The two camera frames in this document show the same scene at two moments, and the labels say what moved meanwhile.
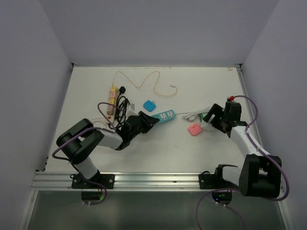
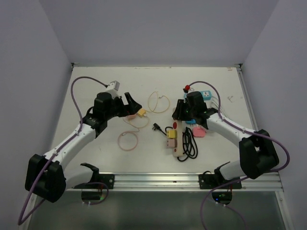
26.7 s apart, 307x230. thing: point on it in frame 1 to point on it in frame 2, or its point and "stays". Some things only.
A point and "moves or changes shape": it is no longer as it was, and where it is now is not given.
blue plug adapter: [149, 105] to [192, 121]
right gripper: [217, 110] to [178, 113]
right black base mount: [215, 181] stays
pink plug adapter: [194, 129] moves or changes shape
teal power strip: [165, 116] to [206, 95]
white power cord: [194, 115] moves or changes shape
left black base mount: [108, 180] stays
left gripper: [148, 121] to [132, 108]
